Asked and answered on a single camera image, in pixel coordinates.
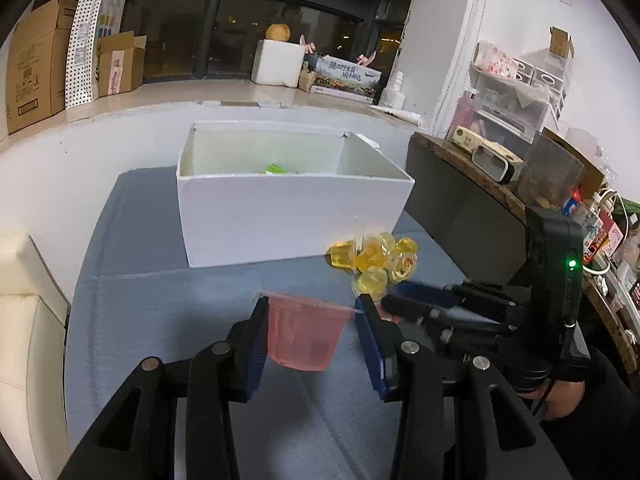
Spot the cream leather armrest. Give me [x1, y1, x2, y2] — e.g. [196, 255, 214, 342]
[1, 234, 70, 479]

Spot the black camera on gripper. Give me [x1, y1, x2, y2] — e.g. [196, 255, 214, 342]
[525, 207, 584, 330]

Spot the clear plastic jar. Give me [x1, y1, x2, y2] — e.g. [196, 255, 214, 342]
[516, 134, 585, 210]

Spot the printed landscape carton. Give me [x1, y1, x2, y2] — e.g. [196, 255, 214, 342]
[310, 55, 382, 104]

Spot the green snack packet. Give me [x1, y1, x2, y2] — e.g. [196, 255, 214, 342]
[258, 162, 295, 176]

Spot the clear plastic drawer organizer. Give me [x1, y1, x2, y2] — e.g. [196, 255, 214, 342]
[448, 40, 570, 144]

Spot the yellow jelly cup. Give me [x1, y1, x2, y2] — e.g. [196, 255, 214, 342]
[387, 252, 418, 284]
[352, 266, 388, 301]
[355, 238, 390, 273]
[328, 240, 358, 272]
[378, 232, 419, 256]

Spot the cream tissue box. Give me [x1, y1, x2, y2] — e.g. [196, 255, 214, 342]
[448, 126, 490, 155]

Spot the large cardboard box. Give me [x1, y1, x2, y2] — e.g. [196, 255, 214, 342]
[6, 0, 77, 134]

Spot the right hand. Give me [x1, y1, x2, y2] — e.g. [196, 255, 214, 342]
[521, 382, 586, 420]

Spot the white plastic bottle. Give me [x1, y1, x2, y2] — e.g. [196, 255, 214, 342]
[378, 70, 405, 110]

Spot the dotted white paper bag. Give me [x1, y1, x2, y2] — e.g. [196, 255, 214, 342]
[64, 0, 125, 110]

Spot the white storage box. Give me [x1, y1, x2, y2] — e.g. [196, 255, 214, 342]
[176, 120, 414, 268]

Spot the white foam box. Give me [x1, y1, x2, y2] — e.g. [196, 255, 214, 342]
[250, 39, 305, 88]

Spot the white digital clock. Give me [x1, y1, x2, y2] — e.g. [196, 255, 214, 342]
[472, 144, 524, 184]

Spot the round yellow fruit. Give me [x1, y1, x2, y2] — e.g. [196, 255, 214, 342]
[265, 23, 291, 42]

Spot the dark wooden side table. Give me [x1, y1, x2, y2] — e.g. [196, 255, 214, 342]
[403, 131, 640, 361]

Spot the small open cardboard box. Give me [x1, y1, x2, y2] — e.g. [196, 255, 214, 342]
[98, 30, 146, 98]

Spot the pink jelly cup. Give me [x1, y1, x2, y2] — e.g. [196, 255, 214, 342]
[257, 290, 360, 372]

